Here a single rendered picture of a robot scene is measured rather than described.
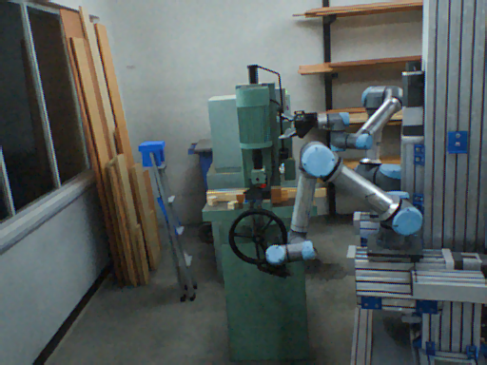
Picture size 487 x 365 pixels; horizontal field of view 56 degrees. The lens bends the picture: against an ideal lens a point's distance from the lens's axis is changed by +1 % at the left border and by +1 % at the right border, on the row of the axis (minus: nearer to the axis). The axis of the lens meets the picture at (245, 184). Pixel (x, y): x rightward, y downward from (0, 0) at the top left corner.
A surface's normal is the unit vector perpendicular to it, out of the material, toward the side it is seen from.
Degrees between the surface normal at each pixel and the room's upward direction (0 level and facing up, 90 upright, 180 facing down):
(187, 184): 90
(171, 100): 90
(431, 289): 90
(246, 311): 90
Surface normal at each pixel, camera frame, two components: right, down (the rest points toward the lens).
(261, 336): -0.09, 0.26
